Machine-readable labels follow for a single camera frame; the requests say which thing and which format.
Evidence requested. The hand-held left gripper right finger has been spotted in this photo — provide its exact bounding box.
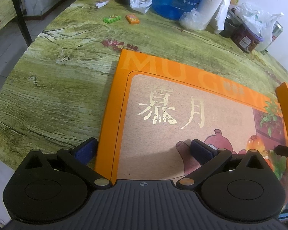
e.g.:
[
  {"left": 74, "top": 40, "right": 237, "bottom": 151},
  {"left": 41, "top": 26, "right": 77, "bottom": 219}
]
[{"left": 177, "top": 139, "right": 264, "bottom": 190}]

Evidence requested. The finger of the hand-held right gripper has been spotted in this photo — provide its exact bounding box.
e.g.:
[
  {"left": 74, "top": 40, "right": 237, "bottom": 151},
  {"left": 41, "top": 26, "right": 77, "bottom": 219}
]
[{"left": 274, "top": 145, "right": 288, "bottom": 160}]

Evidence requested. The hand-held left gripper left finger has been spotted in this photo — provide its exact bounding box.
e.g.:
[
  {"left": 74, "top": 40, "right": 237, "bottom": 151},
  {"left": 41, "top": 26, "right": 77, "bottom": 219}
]
[{"left": 24, "top": 138, "right": 111, "bottom": 190}]

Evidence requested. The orange cardboard box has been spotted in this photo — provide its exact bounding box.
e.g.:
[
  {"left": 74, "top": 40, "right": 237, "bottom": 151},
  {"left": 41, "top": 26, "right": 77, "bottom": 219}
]
[{"left": 276, "top": 82, "right": 288, "bottom": 149}]

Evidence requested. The orange box lid with picture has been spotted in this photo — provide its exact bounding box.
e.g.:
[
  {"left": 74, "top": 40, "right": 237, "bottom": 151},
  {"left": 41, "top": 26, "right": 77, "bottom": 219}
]
[{"left": 95, "top": 48, "right": 288, "bottom": 190}]

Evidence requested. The brown jar with purple lid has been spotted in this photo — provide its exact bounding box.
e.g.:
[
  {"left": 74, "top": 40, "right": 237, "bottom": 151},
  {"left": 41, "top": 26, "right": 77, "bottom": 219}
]
[{"left": 230, "top": 23, "right": 264, "bottom": 53}]

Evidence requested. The green and silver beer can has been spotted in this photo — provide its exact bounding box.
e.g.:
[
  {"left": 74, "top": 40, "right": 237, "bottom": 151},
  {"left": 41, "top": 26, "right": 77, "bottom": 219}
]
[{"left": 271, "top": 20, "right": 284, "bottom": 41}]

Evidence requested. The dark jar with red lid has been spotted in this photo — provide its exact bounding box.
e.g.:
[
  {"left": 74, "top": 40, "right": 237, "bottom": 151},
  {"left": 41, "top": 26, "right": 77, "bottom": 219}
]
[{"left": 222, "top": 5, "right": 243, "bottom": 38}]

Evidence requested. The clear crumpled plastic bag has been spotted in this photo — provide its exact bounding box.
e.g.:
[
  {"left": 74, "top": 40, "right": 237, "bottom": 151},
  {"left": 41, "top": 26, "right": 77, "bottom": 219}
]
[{"left": 179, "top": 8, "right": 204, "bottom": 31}]

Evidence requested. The small green packet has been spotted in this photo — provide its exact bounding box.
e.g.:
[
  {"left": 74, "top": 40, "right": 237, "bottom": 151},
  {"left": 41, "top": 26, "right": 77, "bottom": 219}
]
[{"left": 103, "top": 15, "right": 122, "bottom": 24}]

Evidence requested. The small orange packet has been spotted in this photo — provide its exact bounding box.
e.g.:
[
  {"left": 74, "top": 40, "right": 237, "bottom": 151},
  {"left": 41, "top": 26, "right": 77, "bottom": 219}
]
[{"left": 125, "top": 14, "right": 140, "bottom": 25}]

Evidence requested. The white paper towel roll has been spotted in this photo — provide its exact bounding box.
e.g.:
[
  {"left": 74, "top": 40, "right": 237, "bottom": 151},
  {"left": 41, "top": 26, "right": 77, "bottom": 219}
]
[{"left": 198, "top": 0, "right": 231, "bottom": 34}]

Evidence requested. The blue water bottle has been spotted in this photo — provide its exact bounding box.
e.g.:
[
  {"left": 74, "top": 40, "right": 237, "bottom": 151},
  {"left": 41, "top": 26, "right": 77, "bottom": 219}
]
[{"left": 152, "top": 0, "right": 210, "bottom": 21}]

